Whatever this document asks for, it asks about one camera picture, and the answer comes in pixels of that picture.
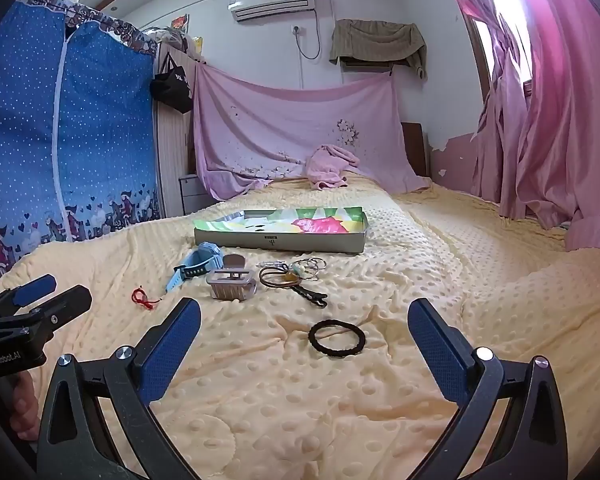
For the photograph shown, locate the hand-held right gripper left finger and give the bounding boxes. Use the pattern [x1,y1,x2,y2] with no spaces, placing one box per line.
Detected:
[39,297,202,480]

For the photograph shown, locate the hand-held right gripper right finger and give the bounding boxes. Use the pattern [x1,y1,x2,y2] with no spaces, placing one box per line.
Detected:
[407,297,568,480]

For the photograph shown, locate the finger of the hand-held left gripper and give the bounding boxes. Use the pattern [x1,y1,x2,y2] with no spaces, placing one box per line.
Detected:
[10,285,93,335]
[0,274,57,318]

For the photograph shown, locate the red string bracelet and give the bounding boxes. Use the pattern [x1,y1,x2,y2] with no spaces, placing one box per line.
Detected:
[131,286,162,311]

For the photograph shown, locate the taupe hair claw clip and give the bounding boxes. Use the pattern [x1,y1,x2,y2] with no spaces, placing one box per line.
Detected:
[206,255,258,302]

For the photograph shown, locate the light blue watch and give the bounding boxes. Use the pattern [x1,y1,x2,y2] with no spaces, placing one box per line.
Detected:
[166,241,224,293]

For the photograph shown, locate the thin brown hair tie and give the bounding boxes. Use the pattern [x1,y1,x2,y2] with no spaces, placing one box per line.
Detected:
[258,266,307,291]

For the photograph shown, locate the black braided hair tie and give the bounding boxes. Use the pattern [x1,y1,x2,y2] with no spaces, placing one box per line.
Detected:
[307,319,366,358]

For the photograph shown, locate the black hair clip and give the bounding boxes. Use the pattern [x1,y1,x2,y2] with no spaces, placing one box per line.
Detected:
[291,284,329,309]

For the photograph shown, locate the floral metal tray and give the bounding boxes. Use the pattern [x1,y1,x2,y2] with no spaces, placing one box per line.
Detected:
[192,206,368,255]

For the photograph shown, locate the person's left hand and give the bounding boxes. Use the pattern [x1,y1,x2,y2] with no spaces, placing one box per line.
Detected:
[0,371,41,441]

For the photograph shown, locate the yellow dotted blanket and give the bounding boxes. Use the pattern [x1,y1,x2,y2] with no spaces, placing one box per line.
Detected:
[0,170,600,480]

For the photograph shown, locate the grey nightstand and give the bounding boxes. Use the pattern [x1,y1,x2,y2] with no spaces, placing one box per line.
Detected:
[178,174,216,216]

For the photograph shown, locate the blue printed fabric wardrobe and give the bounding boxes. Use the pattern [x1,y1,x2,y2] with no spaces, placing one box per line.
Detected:
[0,0,162,301]

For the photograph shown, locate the wooden cabinet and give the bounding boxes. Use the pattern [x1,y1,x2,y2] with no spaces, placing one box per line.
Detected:
[152,42,198,218]

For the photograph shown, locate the dark wooden headboard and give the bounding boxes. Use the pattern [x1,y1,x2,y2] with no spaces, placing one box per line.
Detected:
[401,121,431,178]

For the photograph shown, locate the crumpled pink towel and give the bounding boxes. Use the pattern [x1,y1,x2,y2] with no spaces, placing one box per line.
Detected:
[306,144,362,191]

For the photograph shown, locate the black bag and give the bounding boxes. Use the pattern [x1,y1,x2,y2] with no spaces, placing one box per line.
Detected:
[149,52,195,115]

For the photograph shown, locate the pink hanging sheet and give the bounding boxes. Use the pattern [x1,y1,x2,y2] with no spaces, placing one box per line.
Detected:
[192,62,431,200]

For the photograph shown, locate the pink curtain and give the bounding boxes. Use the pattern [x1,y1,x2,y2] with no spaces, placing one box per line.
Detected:
[435,0,600,253]

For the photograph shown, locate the pile of plastic bags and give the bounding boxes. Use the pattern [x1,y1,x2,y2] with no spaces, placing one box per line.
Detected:
[146,14,206,62]

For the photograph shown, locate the olive green cloth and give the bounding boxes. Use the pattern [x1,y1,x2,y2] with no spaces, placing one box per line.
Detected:
[328,19,428,80]

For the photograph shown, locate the white air conditioner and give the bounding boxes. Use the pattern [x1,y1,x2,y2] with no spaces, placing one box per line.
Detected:
[226,0,317,23]

